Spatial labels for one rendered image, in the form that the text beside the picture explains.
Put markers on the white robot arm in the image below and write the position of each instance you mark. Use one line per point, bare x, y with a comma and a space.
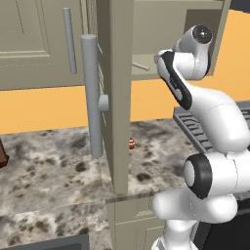
215, 123

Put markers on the beige open cabinet door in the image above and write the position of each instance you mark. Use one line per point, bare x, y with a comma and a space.
218, 55
118, 97

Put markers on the beige base cabinet door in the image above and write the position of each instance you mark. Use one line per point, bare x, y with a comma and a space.
136, 224

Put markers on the beige closed cabinet door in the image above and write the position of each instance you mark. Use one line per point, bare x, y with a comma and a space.
32, 42

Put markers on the small red jar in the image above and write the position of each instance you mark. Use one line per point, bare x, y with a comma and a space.
132, 144

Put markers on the brown wooden block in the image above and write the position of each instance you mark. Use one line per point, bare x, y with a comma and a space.
2, 154

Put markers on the dark grey dishwasher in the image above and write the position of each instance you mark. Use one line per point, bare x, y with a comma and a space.
55, 244

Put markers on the black oven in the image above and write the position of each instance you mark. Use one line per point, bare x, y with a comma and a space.
228, 231

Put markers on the beige wall cabinet body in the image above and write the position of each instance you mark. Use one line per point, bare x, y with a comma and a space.
156, 26

